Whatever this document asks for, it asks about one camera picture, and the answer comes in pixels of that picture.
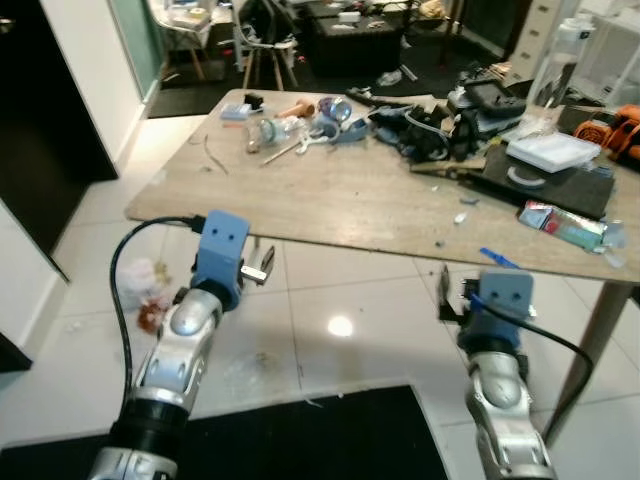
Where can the black low cabinet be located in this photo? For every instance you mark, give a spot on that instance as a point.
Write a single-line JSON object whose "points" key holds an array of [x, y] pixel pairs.
{"points": [[350, 40]]}

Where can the round blue tape roll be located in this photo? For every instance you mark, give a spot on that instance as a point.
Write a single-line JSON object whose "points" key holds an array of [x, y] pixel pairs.
{"points": [[335, 108]]}

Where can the small black object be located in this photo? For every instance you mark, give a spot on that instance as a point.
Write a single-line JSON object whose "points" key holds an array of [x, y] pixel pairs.
{"points": [[253, 98]]}

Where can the colourful foil snack wrapper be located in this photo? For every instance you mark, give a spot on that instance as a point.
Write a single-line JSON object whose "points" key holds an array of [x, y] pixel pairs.
{"points": [[565, 225]]}

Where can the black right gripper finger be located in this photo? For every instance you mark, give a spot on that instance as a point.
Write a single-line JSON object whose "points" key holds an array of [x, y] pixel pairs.
{"points": [[444, 295]]}

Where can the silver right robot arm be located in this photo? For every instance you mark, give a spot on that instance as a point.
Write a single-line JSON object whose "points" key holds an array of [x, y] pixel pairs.
{"points": [[500, 390]]}

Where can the white plastic container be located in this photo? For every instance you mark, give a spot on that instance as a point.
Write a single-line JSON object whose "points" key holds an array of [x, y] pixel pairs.
{"points": [[553, 152]]}

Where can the tall clear plastic bottle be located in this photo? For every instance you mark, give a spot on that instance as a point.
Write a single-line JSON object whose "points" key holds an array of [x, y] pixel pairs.
{"points": [[560, 65]]}

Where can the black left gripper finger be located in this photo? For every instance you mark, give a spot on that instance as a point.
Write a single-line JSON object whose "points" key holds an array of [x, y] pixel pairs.
{"points": [[270, 258]]}

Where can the black flat board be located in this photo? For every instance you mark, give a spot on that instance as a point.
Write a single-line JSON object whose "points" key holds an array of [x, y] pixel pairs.
{"points": [[560, 190]]}

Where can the light wooden table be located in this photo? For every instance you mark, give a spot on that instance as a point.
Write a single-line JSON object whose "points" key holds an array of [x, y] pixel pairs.
{"points": [[330, 200]]}

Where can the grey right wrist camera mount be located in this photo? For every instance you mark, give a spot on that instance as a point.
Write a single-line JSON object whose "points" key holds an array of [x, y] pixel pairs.
{"points": [[505, 295]]}

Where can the wooden-legged chair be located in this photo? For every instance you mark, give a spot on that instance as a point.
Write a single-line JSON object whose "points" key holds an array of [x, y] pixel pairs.
{"points": [[265, 50]]}

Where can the small light blue box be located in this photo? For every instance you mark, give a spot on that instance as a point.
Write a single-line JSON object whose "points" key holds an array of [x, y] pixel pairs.
{"points": [[235, 113]]}

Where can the black floor mat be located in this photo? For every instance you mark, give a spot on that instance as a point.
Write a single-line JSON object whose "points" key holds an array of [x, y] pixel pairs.
{"points": [[250, 440]]}

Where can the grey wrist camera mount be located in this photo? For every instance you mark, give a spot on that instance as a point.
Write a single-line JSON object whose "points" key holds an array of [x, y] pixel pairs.
{"points": [[220, 245], [505, 295]]}

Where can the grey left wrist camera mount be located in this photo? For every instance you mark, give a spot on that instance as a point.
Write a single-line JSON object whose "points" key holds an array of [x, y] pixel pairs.
{"points": [[220, 245]]}

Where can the black handheld controller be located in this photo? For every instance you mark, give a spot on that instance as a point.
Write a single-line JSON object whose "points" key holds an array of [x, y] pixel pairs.
{"points": [[490, 97]]}

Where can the orange power tool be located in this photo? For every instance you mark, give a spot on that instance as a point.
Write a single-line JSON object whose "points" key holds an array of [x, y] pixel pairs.
{"points": [[615, 130]]}

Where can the white crumpled tissue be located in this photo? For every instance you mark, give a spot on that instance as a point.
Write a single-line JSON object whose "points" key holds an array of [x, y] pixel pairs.
{"points": [[140, 275]]}

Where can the white drawer unit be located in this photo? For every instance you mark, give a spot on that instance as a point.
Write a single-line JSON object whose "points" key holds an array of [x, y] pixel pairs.
{"points": [[610, 55]]}

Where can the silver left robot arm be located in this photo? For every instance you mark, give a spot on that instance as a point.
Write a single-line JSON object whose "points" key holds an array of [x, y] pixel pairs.
{"points": [[175, 340]]}

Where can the blue plastic clip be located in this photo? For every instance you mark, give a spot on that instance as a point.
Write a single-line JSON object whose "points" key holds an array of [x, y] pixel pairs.
{"points": [[497, 257]]}

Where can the small clear bottle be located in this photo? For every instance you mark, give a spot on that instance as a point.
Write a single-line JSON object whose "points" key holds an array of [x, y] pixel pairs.
{"points": [[270, 132]]}

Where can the silver pliers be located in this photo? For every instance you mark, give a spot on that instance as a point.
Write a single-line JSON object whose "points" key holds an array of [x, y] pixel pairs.
{"points": [[300, 145]]}

